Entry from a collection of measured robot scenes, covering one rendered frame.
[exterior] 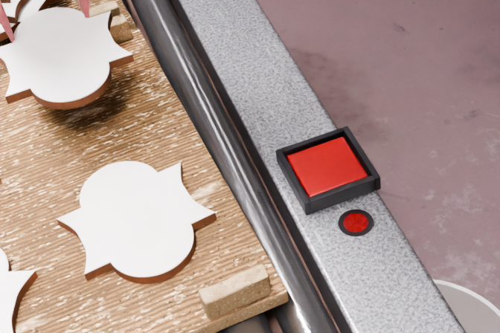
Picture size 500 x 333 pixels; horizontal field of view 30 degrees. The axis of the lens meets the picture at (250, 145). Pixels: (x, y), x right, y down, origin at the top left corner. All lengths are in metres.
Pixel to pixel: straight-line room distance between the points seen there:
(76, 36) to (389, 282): 0.39
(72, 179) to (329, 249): 0.26
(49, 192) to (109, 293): 0.14
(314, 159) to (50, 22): 0.30
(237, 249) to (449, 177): 1.35
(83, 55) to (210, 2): 0.25
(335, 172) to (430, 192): 1.23
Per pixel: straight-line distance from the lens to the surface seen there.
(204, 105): 0.98
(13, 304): 0.82
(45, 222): 0.89
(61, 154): 0.94
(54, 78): 0.91
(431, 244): 2.00
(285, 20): 2.57
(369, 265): 0.82
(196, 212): 0.84
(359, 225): 0.85
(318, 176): 0.88
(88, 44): 0.93
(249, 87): 0.99
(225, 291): 0.76
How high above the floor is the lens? 1.57
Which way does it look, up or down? 45 degrees down
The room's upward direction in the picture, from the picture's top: 10 degrees counter-clockwise
